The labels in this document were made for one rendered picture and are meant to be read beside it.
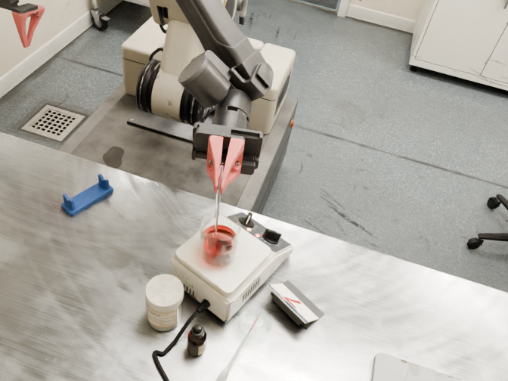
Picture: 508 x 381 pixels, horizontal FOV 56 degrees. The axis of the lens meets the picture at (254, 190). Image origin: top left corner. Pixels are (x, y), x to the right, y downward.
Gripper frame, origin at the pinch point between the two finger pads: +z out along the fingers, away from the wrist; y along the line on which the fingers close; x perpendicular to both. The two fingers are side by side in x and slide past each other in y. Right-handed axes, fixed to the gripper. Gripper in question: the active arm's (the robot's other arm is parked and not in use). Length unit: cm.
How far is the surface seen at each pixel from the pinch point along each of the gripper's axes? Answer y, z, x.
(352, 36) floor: 64, -257, 102
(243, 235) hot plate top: 4.6, -6.1, 17.2
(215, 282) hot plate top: 1.1, 4.0, 17.2
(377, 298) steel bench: 30.5, -3.0, 26.1
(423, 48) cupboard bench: 99, -219, 84
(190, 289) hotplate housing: -2.8, 2.3, 23.0
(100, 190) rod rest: -24.5, -18.6, 24.9
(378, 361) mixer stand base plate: 29.0, 9.6, 25.1
